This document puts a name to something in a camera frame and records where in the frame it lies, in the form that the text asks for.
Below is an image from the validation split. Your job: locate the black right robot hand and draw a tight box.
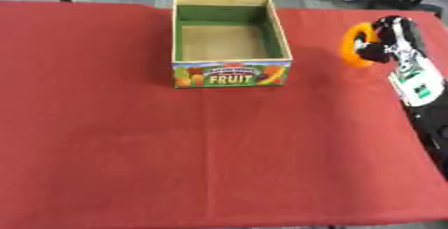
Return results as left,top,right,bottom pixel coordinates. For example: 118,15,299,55
353,15,429,64

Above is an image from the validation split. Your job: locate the orange ring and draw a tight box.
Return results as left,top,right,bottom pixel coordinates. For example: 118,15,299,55
339,21,382,68

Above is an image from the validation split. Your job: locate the tan cardboard box green inside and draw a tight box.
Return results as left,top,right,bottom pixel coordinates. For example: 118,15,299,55
169,0,294,89

